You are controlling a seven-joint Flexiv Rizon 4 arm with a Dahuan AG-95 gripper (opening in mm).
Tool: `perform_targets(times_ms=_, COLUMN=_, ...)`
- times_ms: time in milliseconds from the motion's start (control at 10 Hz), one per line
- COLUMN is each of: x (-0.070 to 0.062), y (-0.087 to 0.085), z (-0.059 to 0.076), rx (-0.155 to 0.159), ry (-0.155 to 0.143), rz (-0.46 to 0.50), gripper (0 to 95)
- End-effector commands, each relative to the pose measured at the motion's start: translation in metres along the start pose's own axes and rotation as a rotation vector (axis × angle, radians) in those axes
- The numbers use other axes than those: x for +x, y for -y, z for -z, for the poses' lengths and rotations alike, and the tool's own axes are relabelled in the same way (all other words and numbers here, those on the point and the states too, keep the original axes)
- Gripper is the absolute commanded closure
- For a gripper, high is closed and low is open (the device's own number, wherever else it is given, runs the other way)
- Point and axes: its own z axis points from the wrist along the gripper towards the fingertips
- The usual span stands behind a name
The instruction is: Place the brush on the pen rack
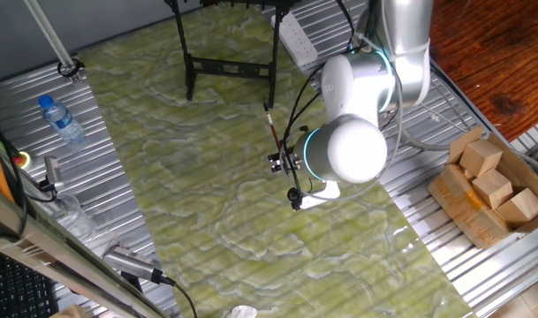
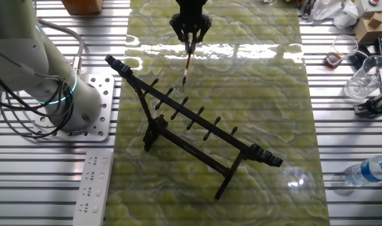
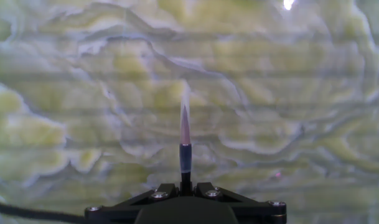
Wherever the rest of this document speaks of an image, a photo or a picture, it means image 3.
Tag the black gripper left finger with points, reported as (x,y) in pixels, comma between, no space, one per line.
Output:
(159,193)

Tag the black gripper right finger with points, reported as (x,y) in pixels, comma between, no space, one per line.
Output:
(220,194)

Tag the green marble pattern mat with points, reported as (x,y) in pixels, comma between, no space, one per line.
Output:
(83,93)

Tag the brown calligraphy brush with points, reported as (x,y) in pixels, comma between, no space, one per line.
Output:
(185,155)

